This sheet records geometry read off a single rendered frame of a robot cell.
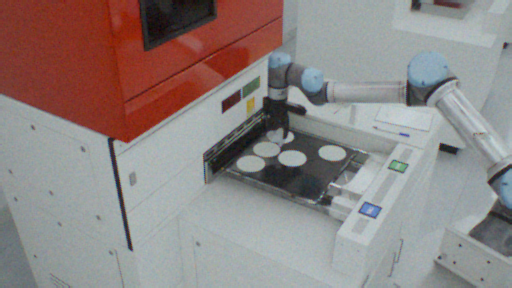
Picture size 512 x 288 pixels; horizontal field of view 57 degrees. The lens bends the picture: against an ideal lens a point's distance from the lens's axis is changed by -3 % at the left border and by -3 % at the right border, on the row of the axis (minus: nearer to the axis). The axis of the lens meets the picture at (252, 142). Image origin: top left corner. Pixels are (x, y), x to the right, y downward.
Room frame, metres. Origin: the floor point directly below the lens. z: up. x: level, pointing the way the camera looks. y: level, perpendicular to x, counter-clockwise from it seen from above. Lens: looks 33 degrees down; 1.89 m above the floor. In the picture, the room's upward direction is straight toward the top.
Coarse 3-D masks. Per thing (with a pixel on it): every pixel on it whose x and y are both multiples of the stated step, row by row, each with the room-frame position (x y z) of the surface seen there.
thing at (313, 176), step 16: (256, 144) 1.54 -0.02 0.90; (288, 144) 1.54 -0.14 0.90; (304, 144) 1.54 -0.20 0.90; (320, 144) 1.54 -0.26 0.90; (336, 144) 1.54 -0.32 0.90; (272, 160) 1.43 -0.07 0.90; (320, 160) 1.43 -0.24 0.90; (336, 160) 1.43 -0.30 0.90; (256, 176) 1.34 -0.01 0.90; (272, 176) 1.34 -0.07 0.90; (288, 176) 1.34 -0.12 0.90; (304, 176) 1.34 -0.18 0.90; (320, 176) 1.34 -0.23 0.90; (304, 192) 1.25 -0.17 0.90; (320, 192) 1.25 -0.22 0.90
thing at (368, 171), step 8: (368, 160) 1.46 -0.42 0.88; (368, 168) 1.41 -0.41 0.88; (376, 168) 1.41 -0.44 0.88; (360, 176) 1.36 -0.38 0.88; (368, 176) 1.36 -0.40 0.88; (352, 184) 1.32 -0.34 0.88; (360, 184) 1.32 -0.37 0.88; (368, 184) 1.32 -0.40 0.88; (336, 216) 1.18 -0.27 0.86; (344, 216) 1.16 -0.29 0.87
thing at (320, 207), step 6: (240, 180) 1.41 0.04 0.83; (246, 180) 1.40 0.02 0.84; (258, 186) 1.37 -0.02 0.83; (264, 186) 1.36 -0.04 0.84; (270, 192) 1.35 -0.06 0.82; (276, 192) 1.33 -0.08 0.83; (288, 198) 1.31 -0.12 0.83; (306, 204) 1.27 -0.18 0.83; (312, 204) 1.26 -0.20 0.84; (318, 204) 1.25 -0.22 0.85; (324, 204) 1.25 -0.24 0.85; (318, 210) 1.25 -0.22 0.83; (324, 210) 1.24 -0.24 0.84
